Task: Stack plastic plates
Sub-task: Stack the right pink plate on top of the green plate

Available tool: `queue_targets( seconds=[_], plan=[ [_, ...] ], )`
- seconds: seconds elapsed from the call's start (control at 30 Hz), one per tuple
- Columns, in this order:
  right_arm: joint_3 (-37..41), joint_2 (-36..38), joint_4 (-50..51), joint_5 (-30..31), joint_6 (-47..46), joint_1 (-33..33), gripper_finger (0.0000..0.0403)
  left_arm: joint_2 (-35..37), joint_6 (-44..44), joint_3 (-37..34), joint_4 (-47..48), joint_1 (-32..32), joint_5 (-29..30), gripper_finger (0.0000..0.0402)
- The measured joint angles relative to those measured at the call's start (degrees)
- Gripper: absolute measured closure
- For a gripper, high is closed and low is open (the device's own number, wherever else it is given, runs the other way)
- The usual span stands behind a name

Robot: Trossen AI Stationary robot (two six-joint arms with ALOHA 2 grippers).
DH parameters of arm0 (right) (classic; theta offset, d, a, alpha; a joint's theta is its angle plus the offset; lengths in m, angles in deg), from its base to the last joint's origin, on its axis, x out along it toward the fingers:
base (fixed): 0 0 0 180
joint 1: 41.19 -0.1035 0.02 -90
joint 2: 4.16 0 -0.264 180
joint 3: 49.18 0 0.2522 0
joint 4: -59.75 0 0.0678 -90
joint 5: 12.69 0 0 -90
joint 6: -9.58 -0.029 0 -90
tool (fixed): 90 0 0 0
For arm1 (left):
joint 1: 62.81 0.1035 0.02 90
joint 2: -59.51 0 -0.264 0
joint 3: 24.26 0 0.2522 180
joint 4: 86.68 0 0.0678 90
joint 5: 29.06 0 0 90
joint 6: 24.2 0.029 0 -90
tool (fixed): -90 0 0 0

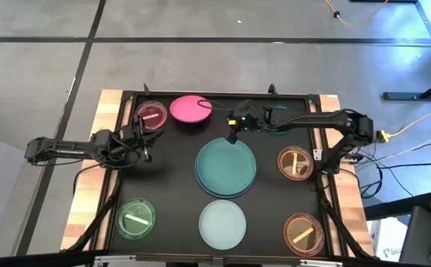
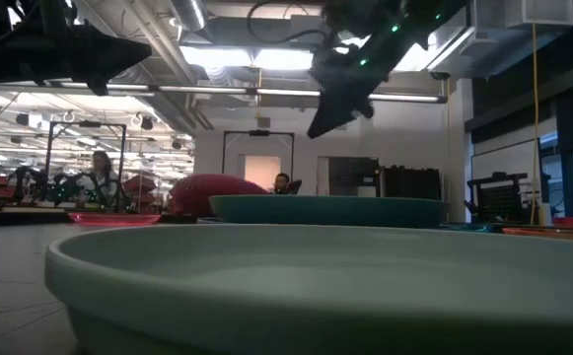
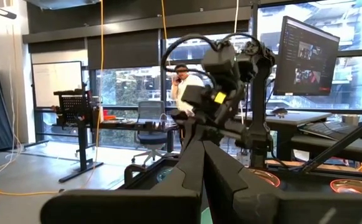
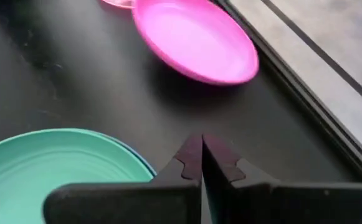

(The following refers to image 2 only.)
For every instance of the translucent pink plastic plate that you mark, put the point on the translucent pink plastic plate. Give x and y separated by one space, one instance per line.
113 219

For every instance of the black background robot arm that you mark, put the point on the black background robot arm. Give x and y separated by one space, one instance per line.
27 182

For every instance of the person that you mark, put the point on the person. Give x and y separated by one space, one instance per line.
281 183
102 175

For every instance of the black low cabinet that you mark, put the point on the black low cabinet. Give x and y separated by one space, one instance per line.
411 183

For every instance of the teal plastic plate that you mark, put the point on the teal plastic plate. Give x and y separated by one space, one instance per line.
328 211

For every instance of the long ceiling light tube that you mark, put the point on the long ceiling light tube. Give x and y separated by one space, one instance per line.
207 91

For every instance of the red storage bins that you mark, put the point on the red storage bins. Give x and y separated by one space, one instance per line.
139 187

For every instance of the dark magenta plastic plate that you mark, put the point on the dark magenta plastic plate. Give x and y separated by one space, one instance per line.
202 194

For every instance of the small turquoise plastic plate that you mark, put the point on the small turquoise plastic plate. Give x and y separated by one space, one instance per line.
468 227

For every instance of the black perforated cart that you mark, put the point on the black perforated cart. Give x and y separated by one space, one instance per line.
500 197

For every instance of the pale green plastic plate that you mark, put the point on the pale green plastic plate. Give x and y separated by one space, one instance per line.
315 291

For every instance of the red flat object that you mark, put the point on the red flat object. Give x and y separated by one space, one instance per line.
567 221

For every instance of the black frame of robot station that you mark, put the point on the black frame of robot station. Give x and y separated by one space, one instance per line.
122 163

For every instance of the black ceiling camera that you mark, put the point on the black ceiling camera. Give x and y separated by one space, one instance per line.
439 76

